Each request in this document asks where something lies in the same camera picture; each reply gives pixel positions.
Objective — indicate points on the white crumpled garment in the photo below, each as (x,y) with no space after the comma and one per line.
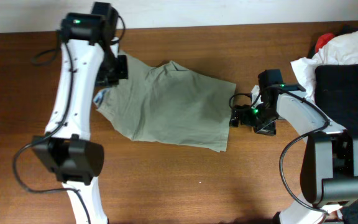
(331,59)

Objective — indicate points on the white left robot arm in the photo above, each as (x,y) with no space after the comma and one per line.
(89,49)

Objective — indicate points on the black folded garment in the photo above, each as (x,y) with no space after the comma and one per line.
(335,90)

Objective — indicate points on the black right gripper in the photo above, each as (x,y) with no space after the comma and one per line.
(239,116)

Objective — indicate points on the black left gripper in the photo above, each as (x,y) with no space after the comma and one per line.
(117,70)

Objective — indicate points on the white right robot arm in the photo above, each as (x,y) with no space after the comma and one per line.
(329,172)

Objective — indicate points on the red garment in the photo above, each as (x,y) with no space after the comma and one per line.
(322,41)

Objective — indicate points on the khaki green shorts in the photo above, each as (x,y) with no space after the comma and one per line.
(170,104)

